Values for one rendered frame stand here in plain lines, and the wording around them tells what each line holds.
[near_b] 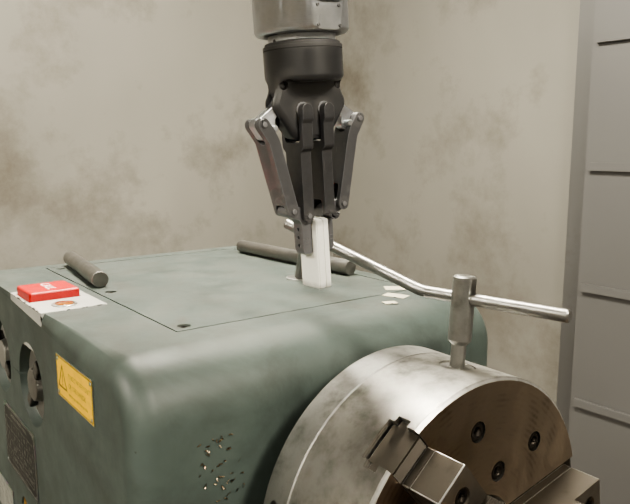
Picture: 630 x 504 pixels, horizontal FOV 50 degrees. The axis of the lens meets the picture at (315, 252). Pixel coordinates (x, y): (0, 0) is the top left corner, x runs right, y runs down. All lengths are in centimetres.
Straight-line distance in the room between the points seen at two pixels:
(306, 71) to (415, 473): 36
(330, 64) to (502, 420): 36
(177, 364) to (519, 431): 32
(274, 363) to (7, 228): 229
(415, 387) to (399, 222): 274
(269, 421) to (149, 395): 13
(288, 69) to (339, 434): 33
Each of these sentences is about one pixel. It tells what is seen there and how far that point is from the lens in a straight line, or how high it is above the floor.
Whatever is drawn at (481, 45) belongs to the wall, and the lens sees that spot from 304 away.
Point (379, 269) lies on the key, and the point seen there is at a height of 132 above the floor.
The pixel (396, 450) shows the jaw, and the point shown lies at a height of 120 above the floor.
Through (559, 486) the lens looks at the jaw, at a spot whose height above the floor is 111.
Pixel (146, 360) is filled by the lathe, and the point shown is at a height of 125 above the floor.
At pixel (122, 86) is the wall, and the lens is 304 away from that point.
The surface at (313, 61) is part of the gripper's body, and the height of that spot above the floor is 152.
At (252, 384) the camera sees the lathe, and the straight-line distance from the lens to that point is 65.
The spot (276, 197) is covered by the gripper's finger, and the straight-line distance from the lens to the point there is 64.
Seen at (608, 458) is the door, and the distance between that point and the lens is 285.
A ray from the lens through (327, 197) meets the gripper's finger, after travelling 66.
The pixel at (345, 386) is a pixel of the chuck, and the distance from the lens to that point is 64.
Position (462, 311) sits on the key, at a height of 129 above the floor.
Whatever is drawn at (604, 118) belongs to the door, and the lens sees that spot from 265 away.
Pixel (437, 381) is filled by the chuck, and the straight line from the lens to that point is 61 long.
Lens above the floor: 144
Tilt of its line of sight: 9 degrees down
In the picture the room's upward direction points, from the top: straight up
